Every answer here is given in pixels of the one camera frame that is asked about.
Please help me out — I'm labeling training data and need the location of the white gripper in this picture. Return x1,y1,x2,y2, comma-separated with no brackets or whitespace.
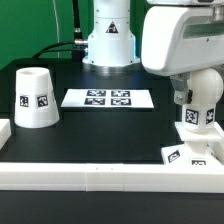
141,6,224,105

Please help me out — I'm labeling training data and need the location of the white lamp bulb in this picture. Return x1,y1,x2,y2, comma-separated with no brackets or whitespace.
182,68,224,132

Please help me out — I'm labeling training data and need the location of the white lamp base with tags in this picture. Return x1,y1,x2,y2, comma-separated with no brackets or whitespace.
161,122,222,167

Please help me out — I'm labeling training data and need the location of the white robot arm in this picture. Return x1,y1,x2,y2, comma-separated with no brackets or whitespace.
83,0,224,104

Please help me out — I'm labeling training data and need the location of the white lamp shade with tags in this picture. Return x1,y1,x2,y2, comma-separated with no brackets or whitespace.
14,67,59,128

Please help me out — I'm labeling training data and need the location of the white right fence block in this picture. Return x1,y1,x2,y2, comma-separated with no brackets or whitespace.
209,122,224,165

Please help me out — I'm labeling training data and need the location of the white fence block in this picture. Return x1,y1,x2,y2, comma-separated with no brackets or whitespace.
0,119,11,150
209,122,224,165

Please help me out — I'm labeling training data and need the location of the white fiducial tag board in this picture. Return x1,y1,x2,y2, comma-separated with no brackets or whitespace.
61,89,154,109

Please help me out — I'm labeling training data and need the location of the white front fence bar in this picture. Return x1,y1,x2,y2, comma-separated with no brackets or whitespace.
0,162,224,193

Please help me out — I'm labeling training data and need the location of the white left fence block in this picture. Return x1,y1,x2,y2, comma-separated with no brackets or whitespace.
0,119,11,150

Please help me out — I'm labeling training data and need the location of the black vertical cable with connector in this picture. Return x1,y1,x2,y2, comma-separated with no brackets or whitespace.
72,0,83,48

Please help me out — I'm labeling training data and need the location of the thin white cable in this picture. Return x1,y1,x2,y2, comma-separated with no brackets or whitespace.
52,0,62,59

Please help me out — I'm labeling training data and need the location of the black thick cable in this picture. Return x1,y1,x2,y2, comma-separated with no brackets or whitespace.
32,41,88,60

